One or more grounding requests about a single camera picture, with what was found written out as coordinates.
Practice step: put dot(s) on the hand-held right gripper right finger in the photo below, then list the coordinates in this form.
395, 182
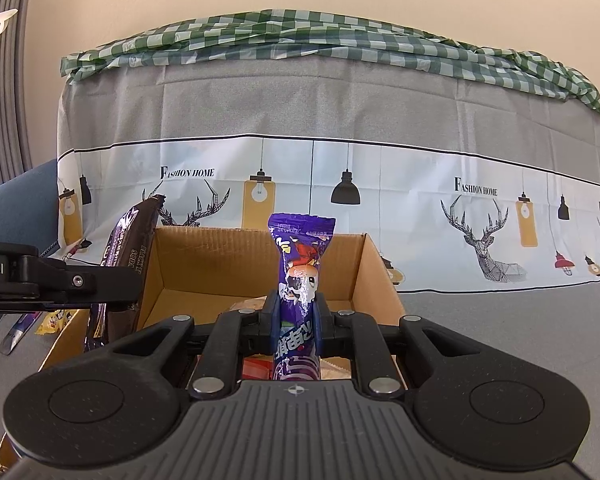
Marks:
319, 318

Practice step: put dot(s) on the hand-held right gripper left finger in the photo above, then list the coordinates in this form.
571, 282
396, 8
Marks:
275, 318

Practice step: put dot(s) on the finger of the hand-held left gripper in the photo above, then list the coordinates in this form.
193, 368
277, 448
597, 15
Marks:
80, 282

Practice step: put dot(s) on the clear zip bag of cookies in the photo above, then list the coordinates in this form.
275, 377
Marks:
250, 304

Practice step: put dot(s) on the red snack packet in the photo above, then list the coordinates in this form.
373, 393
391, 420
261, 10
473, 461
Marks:
256, 368

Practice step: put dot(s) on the purple snack packet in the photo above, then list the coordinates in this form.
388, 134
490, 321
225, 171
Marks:
300, 260

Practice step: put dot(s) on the black snack packet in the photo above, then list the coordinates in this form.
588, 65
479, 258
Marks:
130, 232

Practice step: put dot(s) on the cardboard box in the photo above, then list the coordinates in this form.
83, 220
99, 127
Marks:
205, 260

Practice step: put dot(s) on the golden yellow snack packet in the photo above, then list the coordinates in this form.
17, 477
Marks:
55, 323

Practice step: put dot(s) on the beige snack packet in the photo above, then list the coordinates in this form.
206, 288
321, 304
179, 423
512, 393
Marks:
336, 368

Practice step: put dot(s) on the long silver and purple packet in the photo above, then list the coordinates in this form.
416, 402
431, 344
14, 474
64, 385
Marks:
16, 335

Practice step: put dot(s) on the blue fabric cushion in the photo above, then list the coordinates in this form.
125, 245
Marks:
15, 205

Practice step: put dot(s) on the grey curtain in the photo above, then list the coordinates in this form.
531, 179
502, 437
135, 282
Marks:
5, 85

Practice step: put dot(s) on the deer print cloth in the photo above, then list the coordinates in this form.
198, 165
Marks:
380, 110

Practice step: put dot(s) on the green checked cloth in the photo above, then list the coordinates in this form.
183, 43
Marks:
330, 35

